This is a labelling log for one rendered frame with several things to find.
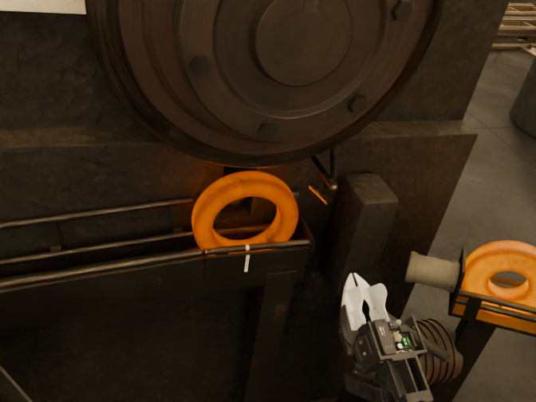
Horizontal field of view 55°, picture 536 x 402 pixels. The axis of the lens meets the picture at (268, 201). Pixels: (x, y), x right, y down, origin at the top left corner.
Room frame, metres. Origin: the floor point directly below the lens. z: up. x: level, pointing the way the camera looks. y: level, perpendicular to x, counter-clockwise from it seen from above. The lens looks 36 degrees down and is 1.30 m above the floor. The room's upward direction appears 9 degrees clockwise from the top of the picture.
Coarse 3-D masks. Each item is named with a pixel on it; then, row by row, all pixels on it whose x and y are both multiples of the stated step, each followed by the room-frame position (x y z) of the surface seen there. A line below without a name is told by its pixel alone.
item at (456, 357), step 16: (432, 320) 0.75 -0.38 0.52; (432, 336) 0.70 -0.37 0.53; (448, 336) 0.70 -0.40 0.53; (448, 352) 0.67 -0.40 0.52; (352, 368) 0.65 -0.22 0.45; (432, 368) 0.65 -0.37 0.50; (448, 368) 0.65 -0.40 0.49; (432, 384) 0.65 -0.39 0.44; (352, 400) 0.66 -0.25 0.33; (368, 400) 0.62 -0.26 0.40
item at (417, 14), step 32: (128, 0) 0.58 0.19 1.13; (160, 0) 0.57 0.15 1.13; (416, 0) 0.71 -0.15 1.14; (128, 32) 0.58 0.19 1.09; (160, 32) 0.57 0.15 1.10; (416, 32) 0.72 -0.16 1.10; (160, 64) 0.57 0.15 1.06; (160, 96) 0.59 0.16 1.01; (192, 96) 0.59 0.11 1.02; (192, 128) 0.61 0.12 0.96; (224, 128) 0.60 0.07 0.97
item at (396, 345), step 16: (384, 320) 0.48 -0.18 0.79; (400, 320) 0.49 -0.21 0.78; (368, 336) 0.46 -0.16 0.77; (384, 336) 0.45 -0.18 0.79; (400, 336) 0.47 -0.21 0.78; (368, 352) 0.45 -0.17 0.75; (384, 352) 0.43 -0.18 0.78; (400, 352) 0.45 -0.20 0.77; (416, 352) 0.44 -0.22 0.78; (368, 368) 0.43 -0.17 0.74; (384, 368) 0.44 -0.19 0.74; (400, 368) 0.43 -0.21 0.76; (416, 368) 0.43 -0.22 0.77; (384, 384) 0.42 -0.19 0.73; (400, 384) 0.41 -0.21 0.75; (416, 384) 0.41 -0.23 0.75; (384, 400) 0.41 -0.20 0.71; (400, 400) 0.39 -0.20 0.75; (416, 400) 0.38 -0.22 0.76; (432, 400) 0.39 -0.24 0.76
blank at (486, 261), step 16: (480, 256) 0.70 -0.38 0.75; (496, 256) 0.69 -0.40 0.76; (512, 256) 0.69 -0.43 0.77; (528, 256) 0.68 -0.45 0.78; (480, 272) 0.70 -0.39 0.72; (496, 272) 0.69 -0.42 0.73; (528, 272) 0.68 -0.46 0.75; (464, 288) 0.70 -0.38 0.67; (480, 288) 0.69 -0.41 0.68; (496, 288) 0.71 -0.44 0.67; (512, 288) 0.71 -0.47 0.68; (528, 288) 0.68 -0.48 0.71; (528, 304) 0.67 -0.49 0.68
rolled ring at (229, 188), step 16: (224, 176) 0.69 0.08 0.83; (240, 176) 0.69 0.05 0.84; (256, 176) 0.69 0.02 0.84; (272, 176) 0.71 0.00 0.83; (208, 192) 0.67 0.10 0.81; (224, 192) 0.66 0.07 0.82; (240, 192) 0.67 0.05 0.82; (256, 192) 0.68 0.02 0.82; (272, 192) 0.69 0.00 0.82; (288, 192) 0.70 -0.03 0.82; (208, 208) 0.66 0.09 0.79; (288, 208) 0.70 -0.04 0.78; (192, 224) 0.66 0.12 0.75; (208, 224) 0.66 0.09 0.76; (272, 224) 0.72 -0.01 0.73; (288, 224) 0.70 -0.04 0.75; (208, 240) 0.66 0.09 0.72; (224, 240) 0.69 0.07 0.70; (240, 240) 0.71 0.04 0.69; (256, 240) 0.71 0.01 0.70; (272, 240) 0.70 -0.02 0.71
